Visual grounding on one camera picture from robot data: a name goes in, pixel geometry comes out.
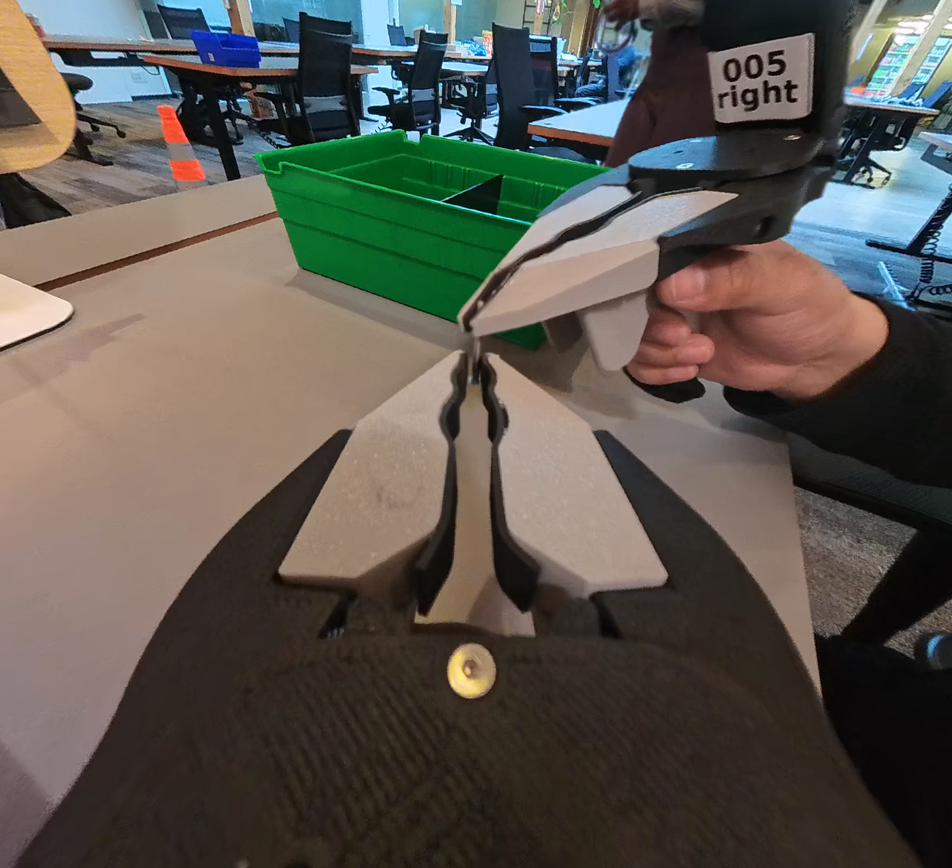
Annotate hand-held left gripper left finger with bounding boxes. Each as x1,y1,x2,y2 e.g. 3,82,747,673
278,350,477,616

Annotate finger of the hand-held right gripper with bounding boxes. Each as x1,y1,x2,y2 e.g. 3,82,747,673
458,190,739,338
509,181,641,274

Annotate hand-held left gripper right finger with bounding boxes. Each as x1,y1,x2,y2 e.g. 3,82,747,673
476,353,669,613

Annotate person's right forearm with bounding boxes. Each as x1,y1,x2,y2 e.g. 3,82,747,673
723,294,952,491

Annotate grey desk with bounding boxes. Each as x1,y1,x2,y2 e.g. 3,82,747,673
0,173,821,847

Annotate person's right hand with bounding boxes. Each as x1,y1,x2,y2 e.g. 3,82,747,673
627,242,891,404

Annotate wooden-edged office table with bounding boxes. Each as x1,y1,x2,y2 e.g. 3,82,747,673
527,98,635,157

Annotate black bin divider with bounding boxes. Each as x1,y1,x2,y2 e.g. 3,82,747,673
439,174,505,216

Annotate green plastic bin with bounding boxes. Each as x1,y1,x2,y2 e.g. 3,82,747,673
254,129,620,351

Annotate wooden-top office table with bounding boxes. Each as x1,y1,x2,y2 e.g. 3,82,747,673
140,52,379,182

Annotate blue plastic bin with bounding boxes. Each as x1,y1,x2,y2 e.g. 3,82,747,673
189,28,262,66

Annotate white rounded flat base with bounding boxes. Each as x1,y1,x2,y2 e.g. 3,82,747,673
0,273,75,350

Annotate orange traffic cone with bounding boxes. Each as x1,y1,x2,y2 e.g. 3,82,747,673
156,104,208,186

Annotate person's leg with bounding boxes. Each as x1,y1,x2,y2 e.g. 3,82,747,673
813,511,952,868

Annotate curved wooden panel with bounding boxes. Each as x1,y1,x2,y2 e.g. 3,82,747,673
0,0,78,175

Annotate black desk frame leg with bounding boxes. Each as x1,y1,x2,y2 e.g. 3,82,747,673
865,182,952,305

